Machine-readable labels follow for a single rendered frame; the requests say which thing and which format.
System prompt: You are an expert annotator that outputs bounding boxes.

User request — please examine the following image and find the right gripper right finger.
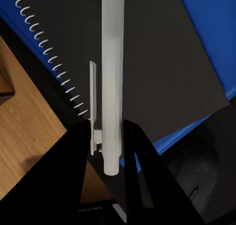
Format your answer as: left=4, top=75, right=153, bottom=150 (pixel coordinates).
left=123, top=120, right=206, bottom=225

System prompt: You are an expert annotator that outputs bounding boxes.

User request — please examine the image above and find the folder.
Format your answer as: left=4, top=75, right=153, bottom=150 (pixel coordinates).
left=0, top=0, right=236, bottom=173

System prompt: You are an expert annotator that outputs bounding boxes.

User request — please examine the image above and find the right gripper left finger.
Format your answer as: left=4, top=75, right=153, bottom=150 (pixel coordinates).
left=0, top=120, right=91, bottom=225

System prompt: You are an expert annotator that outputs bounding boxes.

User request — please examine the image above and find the mouse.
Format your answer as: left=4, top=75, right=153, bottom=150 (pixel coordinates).
left=164, top=139, right=221, bottom=215

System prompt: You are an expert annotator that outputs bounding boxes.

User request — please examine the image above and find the notebook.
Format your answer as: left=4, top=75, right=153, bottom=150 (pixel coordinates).
left=15, top=0, right=230, bottom=160

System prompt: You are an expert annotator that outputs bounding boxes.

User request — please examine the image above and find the pen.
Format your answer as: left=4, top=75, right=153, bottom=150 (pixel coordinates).
left=90, top=0, right=124, bottom=176

